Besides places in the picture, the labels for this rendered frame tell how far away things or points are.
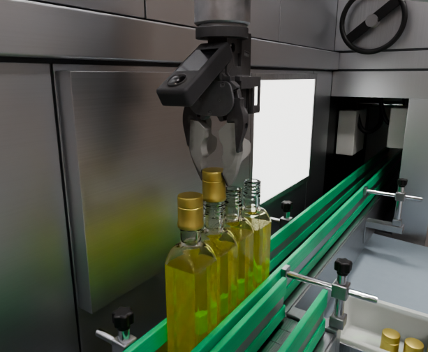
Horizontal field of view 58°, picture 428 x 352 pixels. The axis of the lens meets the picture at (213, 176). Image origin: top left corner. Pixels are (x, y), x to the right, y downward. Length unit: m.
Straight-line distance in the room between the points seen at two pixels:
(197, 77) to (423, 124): 1.10
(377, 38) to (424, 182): 0.52
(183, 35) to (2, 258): 0.43
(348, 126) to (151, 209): 1.14
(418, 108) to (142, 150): 1.07
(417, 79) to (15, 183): 1.26
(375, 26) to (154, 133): 1.02
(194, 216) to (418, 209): 1.13
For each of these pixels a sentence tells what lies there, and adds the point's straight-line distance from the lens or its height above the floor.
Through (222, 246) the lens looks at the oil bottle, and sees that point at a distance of 0.55.
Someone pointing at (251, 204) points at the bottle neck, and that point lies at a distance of 0.65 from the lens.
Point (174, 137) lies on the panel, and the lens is 0.66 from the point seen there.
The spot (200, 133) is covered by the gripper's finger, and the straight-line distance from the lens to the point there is 0.54.
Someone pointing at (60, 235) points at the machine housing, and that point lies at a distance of 0.57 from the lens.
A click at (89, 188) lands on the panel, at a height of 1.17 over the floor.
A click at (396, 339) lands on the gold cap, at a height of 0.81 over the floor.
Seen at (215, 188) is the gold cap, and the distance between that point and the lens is 0.54.
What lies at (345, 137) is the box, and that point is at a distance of 1.65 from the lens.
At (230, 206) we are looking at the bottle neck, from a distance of 0.60.
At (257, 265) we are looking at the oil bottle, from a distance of 0.67.
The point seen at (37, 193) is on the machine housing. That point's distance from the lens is 0.54.
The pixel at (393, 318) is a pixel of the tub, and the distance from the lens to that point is 0.95.
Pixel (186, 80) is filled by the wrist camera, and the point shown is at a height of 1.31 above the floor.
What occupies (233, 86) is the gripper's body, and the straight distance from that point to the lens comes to 0.51.
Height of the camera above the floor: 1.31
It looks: 15 degrees down
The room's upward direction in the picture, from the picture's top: straight up
